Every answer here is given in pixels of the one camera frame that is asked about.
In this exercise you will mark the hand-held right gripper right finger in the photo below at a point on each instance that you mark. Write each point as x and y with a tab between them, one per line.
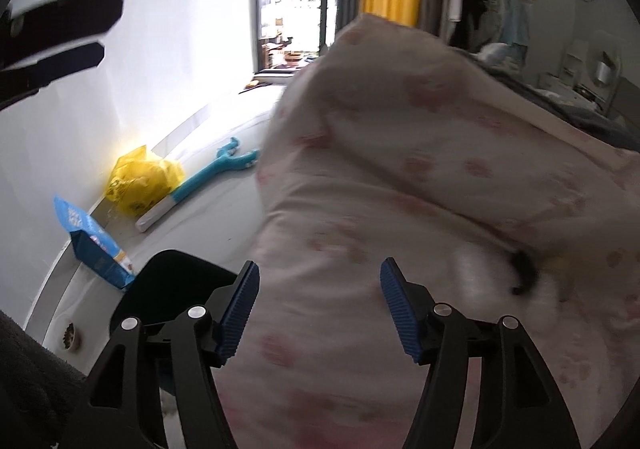
400	309

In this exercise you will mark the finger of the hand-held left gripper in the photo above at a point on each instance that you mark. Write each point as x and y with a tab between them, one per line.
60	66
65	21

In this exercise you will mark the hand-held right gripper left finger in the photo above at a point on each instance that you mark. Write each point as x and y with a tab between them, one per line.
237	314

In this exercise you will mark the white sock roll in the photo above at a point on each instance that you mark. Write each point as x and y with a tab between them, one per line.
480	279

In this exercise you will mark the teal and white toy stick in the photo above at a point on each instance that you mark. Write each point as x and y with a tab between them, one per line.
200	184

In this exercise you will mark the yellow plastic bag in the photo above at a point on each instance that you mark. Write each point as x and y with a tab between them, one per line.
140	179

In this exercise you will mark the pink printed bed sheet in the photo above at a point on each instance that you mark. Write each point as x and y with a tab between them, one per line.
400	169

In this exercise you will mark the blue paper bag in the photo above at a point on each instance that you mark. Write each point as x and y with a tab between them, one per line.
95	244

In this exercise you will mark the small pet food bowl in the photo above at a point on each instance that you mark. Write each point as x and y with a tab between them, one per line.
70	336

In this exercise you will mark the dark grey blanket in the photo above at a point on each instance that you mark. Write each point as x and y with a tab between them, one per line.
575	114

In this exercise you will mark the blue and white lettered cloth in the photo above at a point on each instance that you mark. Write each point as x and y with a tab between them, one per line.
495	51

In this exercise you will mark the white dresser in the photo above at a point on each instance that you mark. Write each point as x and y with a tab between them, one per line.
565	74

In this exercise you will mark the beige headboard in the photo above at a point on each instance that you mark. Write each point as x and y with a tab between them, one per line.
625	99

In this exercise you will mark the light blue hanging garment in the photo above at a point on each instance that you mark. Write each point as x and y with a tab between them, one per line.
517	24

